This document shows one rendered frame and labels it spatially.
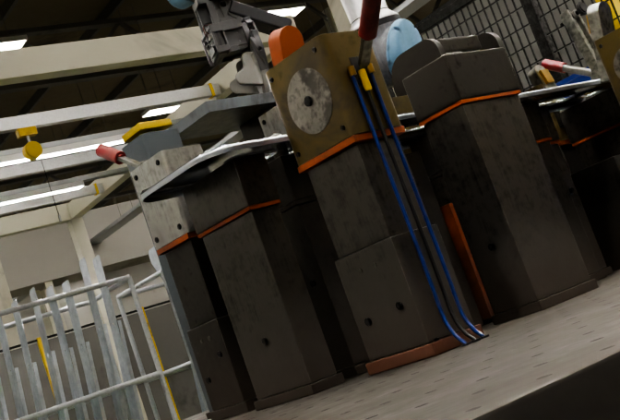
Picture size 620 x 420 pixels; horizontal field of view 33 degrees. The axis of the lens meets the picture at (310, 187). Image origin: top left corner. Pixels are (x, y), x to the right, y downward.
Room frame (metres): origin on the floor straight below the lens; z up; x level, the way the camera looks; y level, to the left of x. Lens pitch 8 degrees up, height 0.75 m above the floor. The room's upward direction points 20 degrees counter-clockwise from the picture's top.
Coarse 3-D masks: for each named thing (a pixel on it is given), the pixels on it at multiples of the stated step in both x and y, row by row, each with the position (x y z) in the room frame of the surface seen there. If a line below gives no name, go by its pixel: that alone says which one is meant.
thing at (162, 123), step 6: (156, 120) 1.60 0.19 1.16; (162, 120) 1.60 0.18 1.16; (168, 120) 1.61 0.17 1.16; (138, 126) 1.58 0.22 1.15; (144, 126) 1.58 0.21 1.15; (150, 126) 1.59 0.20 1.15; (156, 126) 1.59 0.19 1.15; (162, 126) 1.61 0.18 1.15; (168, 126) 1.62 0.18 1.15; (126, 132) 1.60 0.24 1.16; (132, 132) 1.59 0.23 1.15; (138, 132) 1.59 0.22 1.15; (144, 132) 1.60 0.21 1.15; (126, 138) 1.61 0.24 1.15; (132, 138) 1.61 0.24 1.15
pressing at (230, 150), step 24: (528, 96) 1.54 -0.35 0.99; (552, 96) 1.69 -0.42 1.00; (576, 96) 1.79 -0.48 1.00; (408, 120) 1.44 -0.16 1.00; (240, 144) 1.18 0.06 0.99; (264, 144) 1.20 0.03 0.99; (288, 144) 1.31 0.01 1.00; (408, 144) 1.63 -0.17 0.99; (192, 168) 1.25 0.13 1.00; (216, 168) 1.30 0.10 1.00; (144, 192) 1.26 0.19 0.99; (168, 192) 1.33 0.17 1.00
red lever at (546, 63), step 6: (546, 60) 2.18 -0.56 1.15; (552, 60) 2.18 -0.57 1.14; (546, 66) 2.18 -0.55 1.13; (552, 66) 2.17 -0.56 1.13; (558, 66) 2.16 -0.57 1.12; (564, 66) 2.15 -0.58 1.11; (570, 66) 2.14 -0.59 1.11; (576, 66) 2.14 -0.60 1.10; (564, 72) 2.16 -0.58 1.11; (570, 72) 2.15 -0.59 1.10; (576, 72) 2.14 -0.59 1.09; (582, 72) 2.13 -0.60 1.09; (588, 72) 2.12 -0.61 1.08
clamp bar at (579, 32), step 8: (576, 8) 2.09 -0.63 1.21; (584, 8) 2.09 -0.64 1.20; (560, 16) 2.11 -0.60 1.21; (568, 16) 2.10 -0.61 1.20; (576, 16) 2.10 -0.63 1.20; (560, 24) 2.13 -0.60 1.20; (568, 24) 2.10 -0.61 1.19; (576, 24) 2.10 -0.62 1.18; (584, 24) 2.11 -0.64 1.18; (576, 32) 2.10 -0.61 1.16; (584, 32) 2.12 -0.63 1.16; (576, 40) 2.10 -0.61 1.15; (584, 40) 2.09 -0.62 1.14; (584, 48) 2.10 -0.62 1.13; (592, 48) 2.11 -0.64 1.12; (584, 56) 2.10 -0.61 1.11; (592, 56) 2.09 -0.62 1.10; (592, 64) 2.09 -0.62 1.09
